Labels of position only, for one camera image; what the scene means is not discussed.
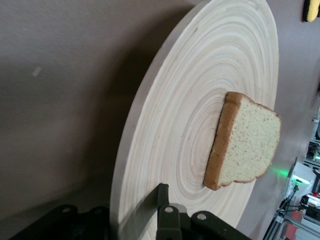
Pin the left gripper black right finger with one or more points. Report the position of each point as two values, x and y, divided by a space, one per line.
172 225

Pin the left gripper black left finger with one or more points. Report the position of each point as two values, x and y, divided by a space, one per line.
75 225

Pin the brown bread slice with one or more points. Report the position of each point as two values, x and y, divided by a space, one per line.
250 140

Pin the round wooden plate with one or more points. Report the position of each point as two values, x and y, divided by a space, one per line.
175 100

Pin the yellow quilted oven mitt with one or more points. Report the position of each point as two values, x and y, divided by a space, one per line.
312 12

